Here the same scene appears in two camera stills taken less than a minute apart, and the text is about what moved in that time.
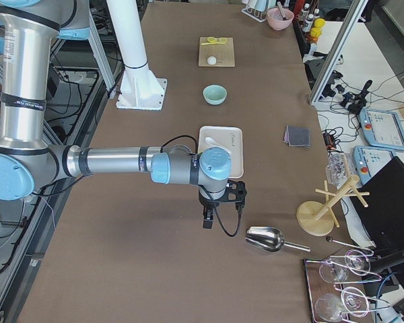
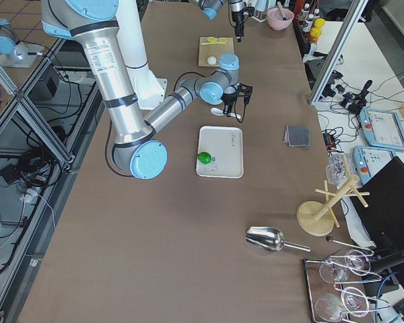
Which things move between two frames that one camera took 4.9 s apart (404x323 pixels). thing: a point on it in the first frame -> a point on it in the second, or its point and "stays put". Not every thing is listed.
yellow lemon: (319, 23) stays put
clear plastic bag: (336, 169) stays put
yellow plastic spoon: (214, 40) stays put
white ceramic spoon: (211, 141) -> (219, 112)
